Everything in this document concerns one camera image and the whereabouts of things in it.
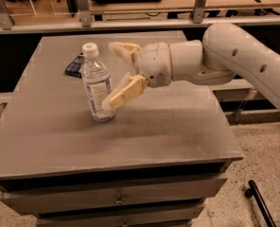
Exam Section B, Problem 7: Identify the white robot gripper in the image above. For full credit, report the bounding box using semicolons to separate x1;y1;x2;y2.
102;42;171;110

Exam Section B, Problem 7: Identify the clear plastic water bottle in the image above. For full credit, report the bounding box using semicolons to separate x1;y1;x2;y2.
79;43;114;122

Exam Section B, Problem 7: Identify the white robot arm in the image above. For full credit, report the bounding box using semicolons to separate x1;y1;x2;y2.
102;23;280;111

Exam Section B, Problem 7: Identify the dark blue snack packet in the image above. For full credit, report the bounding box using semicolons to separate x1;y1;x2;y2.
64;53;84;78

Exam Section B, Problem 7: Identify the grey drawer cabinet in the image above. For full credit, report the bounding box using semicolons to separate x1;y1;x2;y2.
0;35;242;219

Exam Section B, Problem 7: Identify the top grey drawer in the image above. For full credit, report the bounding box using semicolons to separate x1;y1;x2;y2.
0;173;227;215

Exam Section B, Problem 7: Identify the grey drawer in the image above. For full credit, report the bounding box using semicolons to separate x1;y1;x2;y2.
0;173;227;215
36;203;204;227

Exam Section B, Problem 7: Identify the black floor stand leg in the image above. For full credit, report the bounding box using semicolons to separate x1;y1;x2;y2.
244;180;276;227

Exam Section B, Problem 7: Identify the metal railing frame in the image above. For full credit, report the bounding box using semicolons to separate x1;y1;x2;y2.
0;0;280;34

